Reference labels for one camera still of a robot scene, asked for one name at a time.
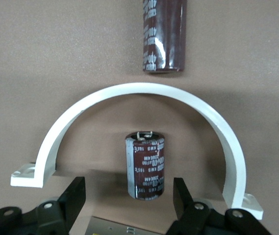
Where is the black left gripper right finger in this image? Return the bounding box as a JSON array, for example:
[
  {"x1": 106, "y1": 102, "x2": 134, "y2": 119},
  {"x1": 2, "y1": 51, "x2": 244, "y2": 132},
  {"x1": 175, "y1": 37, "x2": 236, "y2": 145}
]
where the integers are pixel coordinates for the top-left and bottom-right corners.
[{"x1": 166, "y1": 177, "x2": 274, "y2": 235}]

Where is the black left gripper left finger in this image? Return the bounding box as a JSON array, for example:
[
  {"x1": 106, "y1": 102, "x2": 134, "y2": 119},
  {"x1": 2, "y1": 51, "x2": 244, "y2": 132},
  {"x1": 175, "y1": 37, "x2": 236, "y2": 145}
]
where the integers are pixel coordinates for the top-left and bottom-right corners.
[{"x1": 0, "y1": 176, "x2": 86, "y2": 235}]

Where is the long brown electrolytic capacitor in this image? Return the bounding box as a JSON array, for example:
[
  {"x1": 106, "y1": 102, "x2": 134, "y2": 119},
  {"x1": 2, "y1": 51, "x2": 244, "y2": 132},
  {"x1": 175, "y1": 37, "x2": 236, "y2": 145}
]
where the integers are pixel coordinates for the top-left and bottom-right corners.
[{"x1": 142, "y1": 0, "x2": 188, "y2": 73}]

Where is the metal mesh power supply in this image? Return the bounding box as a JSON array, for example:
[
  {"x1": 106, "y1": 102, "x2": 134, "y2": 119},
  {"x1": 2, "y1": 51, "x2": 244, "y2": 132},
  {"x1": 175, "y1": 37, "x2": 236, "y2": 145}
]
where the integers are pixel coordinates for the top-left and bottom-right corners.
[{"x1": 85, "y1": 215, "x2": 179, "y2": 235}]

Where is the white half-round pipe clamp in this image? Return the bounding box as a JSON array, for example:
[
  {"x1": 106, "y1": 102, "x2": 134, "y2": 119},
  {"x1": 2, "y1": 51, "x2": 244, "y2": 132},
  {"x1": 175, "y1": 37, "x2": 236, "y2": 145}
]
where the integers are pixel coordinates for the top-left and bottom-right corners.
[{"x1": 10, "y1": 82, "x2": 264, "y2": 220}]

